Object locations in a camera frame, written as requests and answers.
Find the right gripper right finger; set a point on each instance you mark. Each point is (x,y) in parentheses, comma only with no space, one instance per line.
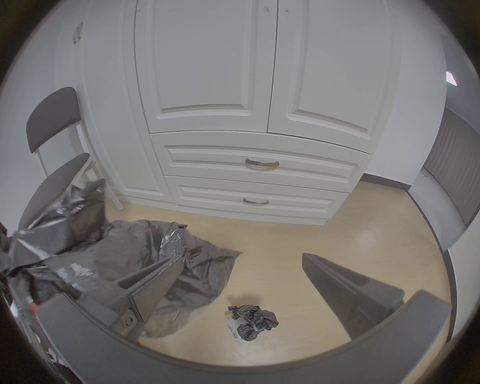
(348,296)

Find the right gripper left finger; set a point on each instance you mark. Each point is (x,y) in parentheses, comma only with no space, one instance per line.
(150,290)

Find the black plastic bag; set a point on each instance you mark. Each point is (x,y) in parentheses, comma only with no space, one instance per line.
(123,243)

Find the crumpled black plastic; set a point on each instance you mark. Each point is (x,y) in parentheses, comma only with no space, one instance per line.
(258,318)

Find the crumpled white printed paper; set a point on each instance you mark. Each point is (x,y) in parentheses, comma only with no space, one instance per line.
(233,327)

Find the white chair dark grey seat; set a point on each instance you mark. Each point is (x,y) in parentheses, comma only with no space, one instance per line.
(52,112)

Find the white wardrobe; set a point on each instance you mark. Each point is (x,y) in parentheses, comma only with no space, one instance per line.
(210,75)

